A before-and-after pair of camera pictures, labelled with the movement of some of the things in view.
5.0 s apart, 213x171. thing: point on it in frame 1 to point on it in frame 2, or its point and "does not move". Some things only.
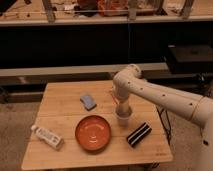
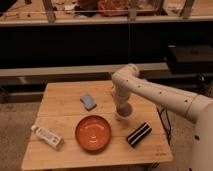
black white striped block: x=139 y=134 does not move
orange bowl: x=92 y=133 does not move
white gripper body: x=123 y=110 to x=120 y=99
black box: x=185 y=58 does not move
